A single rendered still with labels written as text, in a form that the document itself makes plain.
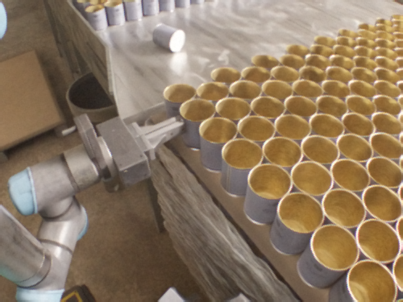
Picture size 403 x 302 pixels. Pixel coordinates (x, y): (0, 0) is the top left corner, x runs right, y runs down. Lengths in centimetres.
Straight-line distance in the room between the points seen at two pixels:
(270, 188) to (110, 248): 132
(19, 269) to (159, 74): 60
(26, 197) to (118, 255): 124
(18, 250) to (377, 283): 50
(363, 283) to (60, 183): 50
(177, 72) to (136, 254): 112
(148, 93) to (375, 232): 59
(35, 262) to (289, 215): 41
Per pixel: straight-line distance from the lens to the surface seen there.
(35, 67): 317
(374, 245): 53
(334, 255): 51
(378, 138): 63
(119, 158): 50
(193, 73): 84
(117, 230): 178
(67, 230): 57
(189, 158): 59
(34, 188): 51
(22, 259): 47
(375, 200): 55
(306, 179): 54
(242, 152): 54
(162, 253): 168
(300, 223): 52
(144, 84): 81
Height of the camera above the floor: 154
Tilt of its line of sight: 48 degrees down
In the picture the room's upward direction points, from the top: straight up
